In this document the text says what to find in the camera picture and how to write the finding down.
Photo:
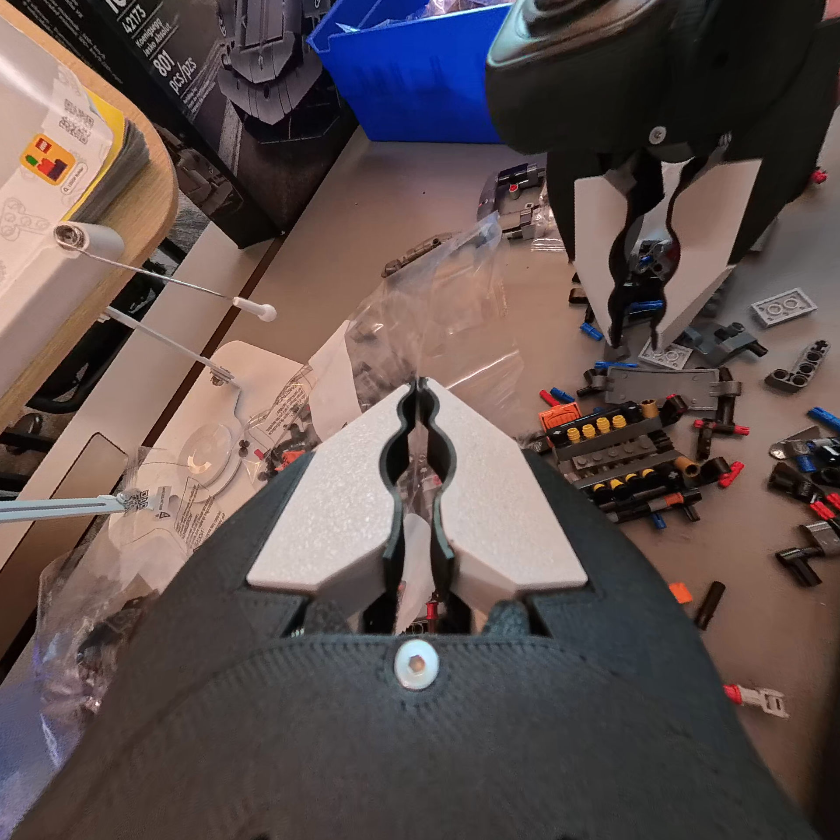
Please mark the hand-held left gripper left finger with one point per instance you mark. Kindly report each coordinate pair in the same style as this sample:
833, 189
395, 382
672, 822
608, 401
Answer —
328, 525

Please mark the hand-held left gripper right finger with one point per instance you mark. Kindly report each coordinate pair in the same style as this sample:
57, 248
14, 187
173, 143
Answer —
512, 525

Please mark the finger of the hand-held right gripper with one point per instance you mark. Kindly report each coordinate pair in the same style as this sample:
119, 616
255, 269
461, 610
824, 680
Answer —
709, 216
594, 229

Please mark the partly built lego engine block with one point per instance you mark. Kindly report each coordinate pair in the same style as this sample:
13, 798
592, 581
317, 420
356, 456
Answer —
610, 453

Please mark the clear bags of parts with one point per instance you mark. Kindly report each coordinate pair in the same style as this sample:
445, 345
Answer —
334, 367

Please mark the pile of lego pieces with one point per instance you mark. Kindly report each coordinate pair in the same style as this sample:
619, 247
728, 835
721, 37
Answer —
797, 367

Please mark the dark grey lego subassembly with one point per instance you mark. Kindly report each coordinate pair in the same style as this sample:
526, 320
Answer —
512, 197

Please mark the dark grey lego panel assembly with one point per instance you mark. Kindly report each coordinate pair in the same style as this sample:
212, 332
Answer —
663, 384

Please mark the black curved lego piece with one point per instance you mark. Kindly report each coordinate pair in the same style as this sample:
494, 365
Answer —
413, 253

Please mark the grey red lego axle assembly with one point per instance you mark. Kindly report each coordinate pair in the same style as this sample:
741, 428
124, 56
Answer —
751, 697

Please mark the black lego set box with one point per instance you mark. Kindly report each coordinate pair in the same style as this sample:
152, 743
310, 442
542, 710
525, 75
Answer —
216, 131

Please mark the lego instruction booklet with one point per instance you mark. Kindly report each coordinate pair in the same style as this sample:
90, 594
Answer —
39, 131

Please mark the clear bag with warning print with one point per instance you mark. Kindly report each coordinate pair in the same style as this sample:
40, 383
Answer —
190, 525

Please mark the blue plastic bin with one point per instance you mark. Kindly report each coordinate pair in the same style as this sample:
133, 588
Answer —
407, 92

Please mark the clear bag of dark parts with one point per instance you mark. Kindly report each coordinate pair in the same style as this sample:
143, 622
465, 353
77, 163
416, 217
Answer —
98, 643

